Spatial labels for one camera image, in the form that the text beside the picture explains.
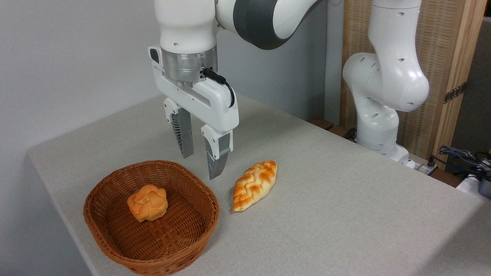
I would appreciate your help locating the brown wicker basket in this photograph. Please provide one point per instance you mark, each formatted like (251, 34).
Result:
(176, 237)

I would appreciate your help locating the dark grey partition panel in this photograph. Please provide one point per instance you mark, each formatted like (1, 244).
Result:
(475, 96)

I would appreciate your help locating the woven wooden folding screen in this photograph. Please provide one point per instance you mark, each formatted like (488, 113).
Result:
(441, 38)

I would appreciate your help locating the blue grey device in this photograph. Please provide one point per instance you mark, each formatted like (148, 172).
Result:
(485, 188)

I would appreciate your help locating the grey tablecloth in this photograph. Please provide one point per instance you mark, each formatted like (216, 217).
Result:
(326, 214)

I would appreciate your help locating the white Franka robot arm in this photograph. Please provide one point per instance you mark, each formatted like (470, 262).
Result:
(387, 76)

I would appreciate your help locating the round bread roll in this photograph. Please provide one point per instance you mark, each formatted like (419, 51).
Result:
(147, 203)

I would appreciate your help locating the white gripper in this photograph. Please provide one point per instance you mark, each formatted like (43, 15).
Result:
(215, 103)

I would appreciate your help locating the black screen hinge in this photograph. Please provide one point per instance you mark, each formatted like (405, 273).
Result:
(455, 93)

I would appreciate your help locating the braided long bread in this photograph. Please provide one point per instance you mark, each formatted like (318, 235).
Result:
(253, 186)

